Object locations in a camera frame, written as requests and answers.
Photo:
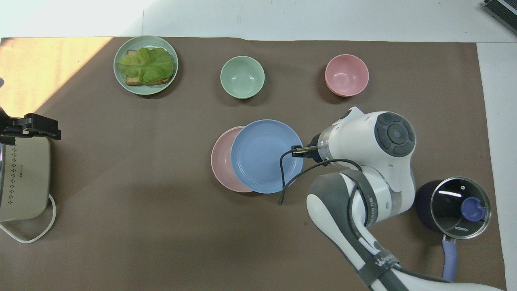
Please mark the blue plate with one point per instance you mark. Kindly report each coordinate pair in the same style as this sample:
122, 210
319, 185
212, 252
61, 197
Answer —
258, 157

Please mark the glass pot lid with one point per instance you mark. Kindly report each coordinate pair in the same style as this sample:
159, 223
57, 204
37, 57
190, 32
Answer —
448, 210

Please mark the green bowl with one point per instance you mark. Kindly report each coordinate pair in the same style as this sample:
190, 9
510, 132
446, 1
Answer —
242, 77

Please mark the green lettuce leaf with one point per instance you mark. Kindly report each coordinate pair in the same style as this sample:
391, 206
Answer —
149, 64

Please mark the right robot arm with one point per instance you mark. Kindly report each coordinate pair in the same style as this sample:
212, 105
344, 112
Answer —
363, 145

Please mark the pink plate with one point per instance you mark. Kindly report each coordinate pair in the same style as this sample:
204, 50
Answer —
221, 159

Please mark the beige toaster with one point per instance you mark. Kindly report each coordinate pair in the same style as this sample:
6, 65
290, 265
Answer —
24, 178

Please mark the green plate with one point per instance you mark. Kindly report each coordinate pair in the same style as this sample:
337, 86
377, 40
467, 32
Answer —
123, 81

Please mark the pink bowl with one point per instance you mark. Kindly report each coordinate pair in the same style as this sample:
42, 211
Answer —
346, 75

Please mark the black stand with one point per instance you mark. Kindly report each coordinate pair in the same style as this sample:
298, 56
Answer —
504, 11

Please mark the toast slice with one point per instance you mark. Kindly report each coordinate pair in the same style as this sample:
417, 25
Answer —
133, 81

